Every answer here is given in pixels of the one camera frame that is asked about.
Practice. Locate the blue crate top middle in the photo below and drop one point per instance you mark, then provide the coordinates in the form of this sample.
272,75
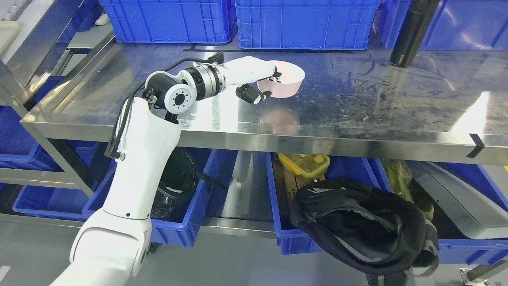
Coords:
305,24

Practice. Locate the blue bin lower middle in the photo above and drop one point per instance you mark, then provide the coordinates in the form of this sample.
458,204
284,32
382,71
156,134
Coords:
292,240

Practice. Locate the blue bin lower left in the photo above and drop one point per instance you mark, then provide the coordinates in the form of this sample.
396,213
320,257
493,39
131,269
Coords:
182,232

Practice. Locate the blue bin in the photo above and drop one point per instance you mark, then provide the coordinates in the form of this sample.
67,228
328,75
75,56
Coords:
182,232
292,240
456,248
61,203
18,149

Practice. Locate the black thermos bottle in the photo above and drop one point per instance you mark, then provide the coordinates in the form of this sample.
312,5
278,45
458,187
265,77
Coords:
412,32

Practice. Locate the blue crate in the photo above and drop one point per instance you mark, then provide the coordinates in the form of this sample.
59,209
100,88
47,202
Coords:
172,21
457,25
305,24

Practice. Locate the yellow green plastic bag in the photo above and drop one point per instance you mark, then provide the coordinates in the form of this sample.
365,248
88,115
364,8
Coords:
405,186

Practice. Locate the steel table frame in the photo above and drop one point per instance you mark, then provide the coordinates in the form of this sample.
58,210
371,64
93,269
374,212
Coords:
450,106

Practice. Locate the blue crate top right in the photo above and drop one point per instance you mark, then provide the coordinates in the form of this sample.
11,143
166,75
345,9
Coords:
457,25

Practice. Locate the grey flat device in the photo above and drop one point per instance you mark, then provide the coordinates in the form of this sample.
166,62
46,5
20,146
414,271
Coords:
474,214

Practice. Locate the blue bin lower right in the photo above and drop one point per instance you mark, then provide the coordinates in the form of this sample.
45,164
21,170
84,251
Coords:
456,248

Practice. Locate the blue crate top left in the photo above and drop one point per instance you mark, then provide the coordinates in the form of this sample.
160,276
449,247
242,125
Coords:
172,21

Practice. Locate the blue bin bottom left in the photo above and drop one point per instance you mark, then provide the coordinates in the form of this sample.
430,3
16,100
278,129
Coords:
61,203

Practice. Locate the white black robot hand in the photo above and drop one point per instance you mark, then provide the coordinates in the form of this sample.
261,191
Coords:
243,71

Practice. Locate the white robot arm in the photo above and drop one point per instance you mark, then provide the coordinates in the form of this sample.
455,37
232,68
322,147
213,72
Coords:
112,244

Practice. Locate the yellow lunch box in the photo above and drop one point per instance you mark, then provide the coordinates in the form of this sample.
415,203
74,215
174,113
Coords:
305,165

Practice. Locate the blue bin far left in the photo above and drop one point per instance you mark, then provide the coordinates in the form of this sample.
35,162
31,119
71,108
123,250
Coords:
18,149

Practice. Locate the pink ikea bowl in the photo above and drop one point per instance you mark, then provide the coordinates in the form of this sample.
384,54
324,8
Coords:
286,85

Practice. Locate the black backpack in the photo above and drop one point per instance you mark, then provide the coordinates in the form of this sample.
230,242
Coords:
374,231

